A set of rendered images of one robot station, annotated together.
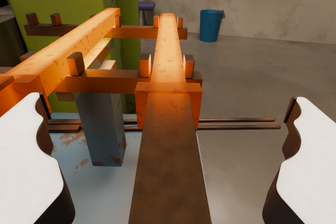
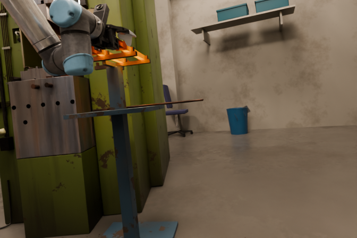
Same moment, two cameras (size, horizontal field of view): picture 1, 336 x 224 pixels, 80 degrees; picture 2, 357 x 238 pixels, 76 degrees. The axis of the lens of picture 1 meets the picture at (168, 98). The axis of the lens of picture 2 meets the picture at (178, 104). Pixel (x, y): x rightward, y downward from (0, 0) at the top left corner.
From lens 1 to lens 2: 0.92 m
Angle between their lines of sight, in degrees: 33
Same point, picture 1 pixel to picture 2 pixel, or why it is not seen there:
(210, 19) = (236, 113)
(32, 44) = (93, 90)
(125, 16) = (145, 89)
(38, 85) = not seen: hidden behind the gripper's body
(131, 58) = (149, 115)
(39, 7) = (99, 73)
